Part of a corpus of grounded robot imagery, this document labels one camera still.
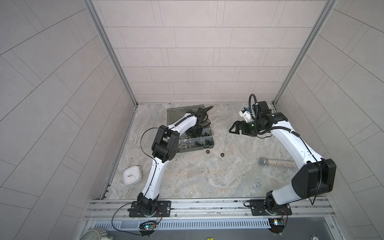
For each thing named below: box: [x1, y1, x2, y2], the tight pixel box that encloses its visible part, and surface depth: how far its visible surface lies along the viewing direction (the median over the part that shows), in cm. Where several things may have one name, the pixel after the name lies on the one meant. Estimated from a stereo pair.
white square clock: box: [123, 165, 143, 185], surface depth 79 cm
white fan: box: [79, 227, 113, 240], surface depth 62 cm
